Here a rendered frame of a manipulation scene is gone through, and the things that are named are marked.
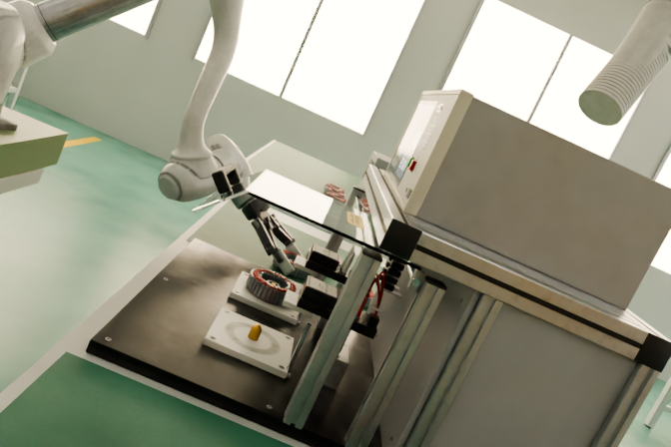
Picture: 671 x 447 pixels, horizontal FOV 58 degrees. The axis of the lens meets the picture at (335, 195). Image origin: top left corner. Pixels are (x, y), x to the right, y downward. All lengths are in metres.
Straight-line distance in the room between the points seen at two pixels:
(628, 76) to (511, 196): 1.39
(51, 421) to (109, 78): 5.43
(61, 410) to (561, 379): 0.67
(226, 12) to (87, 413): 1.06
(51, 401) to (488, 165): 0.68
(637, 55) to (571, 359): 1.57
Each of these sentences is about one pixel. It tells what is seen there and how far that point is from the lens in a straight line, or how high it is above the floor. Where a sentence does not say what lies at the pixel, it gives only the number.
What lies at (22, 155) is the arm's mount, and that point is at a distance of 1.62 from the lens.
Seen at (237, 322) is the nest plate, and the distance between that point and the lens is 1.16.
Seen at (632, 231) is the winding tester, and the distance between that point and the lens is 1.05.
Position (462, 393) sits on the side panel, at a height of 0.92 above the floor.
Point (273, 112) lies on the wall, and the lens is 5.79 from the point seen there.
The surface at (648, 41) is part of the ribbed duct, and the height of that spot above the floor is 1.84.
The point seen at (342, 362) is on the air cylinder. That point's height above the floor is 0.82.
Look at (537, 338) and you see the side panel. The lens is 0.94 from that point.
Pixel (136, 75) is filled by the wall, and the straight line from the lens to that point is 6.06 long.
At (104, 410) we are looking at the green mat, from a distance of 0.88.
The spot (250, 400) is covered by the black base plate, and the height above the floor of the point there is 0.77.
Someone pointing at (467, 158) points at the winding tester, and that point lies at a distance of 0.95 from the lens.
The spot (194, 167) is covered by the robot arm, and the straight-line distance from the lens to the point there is 1.54.
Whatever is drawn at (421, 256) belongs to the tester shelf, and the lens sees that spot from 0.85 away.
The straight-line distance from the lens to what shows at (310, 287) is 1.05.
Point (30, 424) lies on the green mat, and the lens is 0.83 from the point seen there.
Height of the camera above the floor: 1.24
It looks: 9 degrees down
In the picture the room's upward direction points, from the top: 25 degrees clockwise
